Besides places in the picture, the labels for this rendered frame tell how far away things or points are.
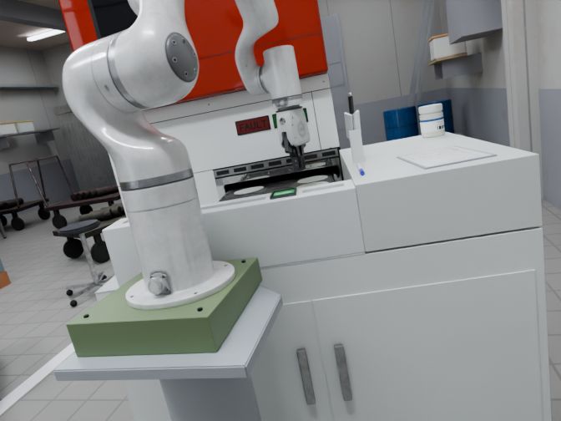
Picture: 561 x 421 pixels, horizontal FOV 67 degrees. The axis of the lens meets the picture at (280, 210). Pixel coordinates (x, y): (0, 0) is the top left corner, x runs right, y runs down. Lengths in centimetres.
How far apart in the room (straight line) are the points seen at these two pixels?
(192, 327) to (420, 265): 50
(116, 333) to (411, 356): 62
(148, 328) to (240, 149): 94
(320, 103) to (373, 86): 784
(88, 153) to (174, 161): 941
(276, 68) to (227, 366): 79
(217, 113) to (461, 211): 90
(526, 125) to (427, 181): 318
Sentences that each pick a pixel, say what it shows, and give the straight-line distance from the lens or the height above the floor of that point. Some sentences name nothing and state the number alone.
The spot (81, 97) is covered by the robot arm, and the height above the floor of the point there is 121.
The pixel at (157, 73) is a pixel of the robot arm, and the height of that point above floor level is 122.
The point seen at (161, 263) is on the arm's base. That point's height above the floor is 94.
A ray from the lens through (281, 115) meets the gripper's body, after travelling 117.
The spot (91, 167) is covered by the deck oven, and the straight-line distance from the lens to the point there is 1011.
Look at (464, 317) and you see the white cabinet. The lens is 101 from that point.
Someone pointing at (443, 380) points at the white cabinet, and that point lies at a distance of 108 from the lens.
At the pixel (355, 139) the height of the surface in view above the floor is 103.
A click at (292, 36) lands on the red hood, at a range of 144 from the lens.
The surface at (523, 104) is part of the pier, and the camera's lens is 402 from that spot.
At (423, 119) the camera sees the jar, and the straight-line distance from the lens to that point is 142.
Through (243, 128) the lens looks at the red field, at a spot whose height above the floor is 110.
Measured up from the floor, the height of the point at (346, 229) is 88.
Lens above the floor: 114
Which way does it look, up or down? 13 degrees down
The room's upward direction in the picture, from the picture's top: 11 degrees counter-clockwise
